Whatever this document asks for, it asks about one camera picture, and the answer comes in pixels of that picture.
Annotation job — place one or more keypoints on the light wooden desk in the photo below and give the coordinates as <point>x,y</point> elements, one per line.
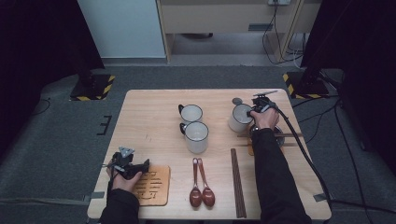
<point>218,18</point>

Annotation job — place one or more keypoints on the person's right hand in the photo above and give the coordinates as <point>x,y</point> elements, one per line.
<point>266,119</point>

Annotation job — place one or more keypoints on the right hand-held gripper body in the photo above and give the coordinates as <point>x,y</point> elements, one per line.
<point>261,102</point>

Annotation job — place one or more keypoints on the grey round table grommet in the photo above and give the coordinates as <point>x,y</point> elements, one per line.
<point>236,100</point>

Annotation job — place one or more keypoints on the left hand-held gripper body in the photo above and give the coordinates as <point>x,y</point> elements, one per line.
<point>124,163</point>

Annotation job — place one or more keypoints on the black curtain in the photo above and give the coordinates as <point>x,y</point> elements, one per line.
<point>31,46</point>
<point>358,46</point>

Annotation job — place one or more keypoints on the red-brown wooden spoon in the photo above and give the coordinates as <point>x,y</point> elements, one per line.
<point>195,198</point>
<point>208,197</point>

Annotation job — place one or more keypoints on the white enamel mug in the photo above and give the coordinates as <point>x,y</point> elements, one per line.
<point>239,119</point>
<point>196,137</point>
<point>190,113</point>

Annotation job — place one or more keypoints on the steel bowl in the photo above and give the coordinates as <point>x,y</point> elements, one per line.
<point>280,140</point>

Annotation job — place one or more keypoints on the black striped stand base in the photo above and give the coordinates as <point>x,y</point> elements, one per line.
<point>99,85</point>
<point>314,92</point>

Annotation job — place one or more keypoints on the person's left hand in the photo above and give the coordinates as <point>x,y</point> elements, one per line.
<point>123,185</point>

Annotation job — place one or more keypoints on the grey tape strip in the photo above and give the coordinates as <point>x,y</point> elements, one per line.
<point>322,197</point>
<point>97,195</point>

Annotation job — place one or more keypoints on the white cabinet panel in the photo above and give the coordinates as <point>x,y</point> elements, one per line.
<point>124,28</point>

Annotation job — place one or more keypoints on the white power strip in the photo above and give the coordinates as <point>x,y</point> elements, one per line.
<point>280,2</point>

